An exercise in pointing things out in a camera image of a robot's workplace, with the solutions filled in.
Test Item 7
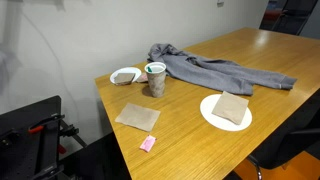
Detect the folded brown paper napkin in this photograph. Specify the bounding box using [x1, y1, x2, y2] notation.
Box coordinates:
[113, 72, 136, 86]
[211, 90, 250, 126]

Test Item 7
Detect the small white paper plate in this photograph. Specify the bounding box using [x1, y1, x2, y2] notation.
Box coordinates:
[109, 66, 143, 86]

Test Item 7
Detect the clear plastic cup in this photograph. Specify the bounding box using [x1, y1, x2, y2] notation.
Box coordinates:
[144, 61, 167, 98]

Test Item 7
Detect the black perforated robot table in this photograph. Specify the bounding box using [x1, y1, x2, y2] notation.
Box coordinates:
[0, 95, 65, 180]

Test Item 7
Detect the black office chair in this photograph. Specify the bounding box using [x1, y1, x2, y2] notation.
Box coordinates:
[246, 89, 320, 180]

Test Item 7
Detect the grey hooded sweatshirt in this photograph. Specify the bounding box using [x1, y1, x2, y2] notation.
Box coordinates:
[147, 43, 298, 96]

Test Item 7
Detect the large white paper plate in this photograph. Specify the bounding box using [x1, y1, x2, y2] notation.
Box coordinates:
[199, 93, 253, 132]

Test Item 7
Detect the black orange-handled clamp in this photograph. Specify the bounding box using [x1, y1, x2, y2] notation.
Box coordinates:
[57, 119, 88, 155]
[27, 113, 66, 135]

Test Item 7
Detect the dark background chair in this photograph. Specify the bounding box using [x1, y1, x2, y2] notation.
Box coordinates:
[271, 0, 319, 36]

